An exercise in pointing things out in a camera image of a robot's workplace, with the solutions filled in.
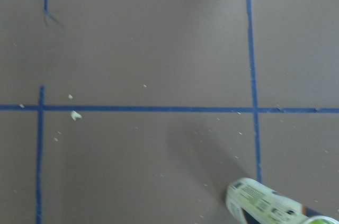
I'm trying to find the white tennis ball can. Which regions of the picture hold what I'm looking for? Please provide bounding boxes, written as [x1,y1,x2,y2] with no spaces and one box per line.
[225,177,338,224]

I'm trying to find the white crumb piece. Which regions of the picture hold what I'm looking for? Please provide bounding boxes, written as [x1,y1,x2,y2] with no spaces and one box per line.
[70,110,82,121]

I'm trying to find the blue tape strip lengthwise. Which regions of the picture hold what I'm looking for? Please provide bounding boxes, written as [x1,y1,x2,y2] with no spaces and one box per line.
[246,0,262,182]

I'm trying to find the blue tape strip crosswise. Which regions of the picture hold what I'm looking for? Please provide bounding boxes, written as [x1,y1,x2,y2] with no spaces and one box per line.
[1,104,338,114]

